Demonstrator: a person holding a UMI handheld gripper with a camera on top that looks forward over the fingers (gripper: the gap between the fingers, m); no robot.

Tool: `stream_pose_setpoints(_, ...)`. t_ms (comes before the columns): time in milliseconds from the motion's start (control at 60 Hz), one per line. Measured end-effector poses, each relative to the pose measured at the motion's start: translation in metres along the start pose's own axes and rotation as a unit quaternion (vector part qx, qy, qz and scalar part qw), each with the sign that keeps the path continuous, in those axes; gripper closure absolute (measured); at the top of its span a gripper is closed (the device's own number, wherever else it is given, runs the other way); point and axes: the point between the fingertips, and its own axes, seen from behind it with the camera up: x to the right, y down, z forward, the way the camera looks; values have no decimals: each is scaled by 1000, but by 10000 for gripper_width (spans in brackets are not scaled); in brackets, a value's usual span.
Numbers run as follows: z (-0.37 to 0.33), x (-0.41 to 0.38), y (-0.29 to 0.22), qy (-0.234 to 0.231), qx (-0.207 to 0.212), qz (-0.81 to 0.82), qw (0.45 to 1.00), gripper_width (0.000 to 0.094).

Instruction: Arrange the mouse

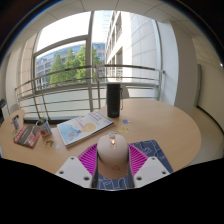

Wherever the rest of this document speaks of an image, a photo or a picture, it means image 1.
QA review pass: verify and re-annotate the small printed cup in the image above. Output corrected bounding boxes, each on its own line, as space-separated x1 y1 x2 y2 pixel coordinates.
11 114 21 132

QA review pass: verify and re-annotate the grey-green door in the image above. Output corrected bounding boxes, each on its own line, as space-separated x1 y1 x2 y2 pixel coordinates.
196 63 203 108

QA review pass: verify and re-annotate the light blue white magazine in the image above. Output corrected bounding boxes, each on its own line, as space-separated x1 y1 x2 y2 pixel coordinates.
56 111 115 148

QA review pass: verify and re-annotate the white chair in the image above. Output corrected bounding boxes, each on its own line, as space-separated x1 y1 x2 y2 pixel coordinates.
8 103 21 114
119 84 131 100

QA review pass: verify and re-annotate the pale pink computer mouse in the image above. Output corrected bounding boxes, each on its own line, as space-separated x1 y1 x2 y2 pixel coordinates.
96 133 130 172

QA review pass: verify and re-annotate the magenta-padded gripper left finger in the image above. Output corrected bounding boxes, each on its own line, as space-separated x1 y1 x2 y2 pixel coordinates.
54 143 101 188

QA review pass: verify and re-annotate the red magazine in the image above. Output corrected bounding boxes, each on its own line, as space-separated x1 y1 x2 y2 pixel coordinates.
13 123 42 149

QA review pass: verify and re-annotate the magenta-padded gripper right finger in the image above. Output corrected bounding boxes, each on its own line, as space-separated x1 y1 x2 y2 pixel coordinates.
128 143 171 189

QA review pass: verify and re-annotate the white printed mug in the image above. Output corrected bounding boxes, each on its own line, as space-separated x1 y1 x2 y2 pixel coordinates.
34 118 53 138

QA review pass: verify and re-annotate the black drink bottle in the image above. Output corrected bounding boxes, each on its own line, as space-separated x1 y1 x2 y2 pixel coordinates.
106 82 122 118

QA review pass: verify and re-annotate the metal balcony railing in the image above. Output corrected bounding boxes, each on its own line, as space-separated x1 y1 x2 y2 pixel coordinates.
14 64 166 121

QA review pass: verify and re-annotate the blue patterned mouse pad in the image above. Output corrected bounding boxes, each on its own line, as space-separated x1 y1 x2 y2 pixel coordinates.
91 139 174 191

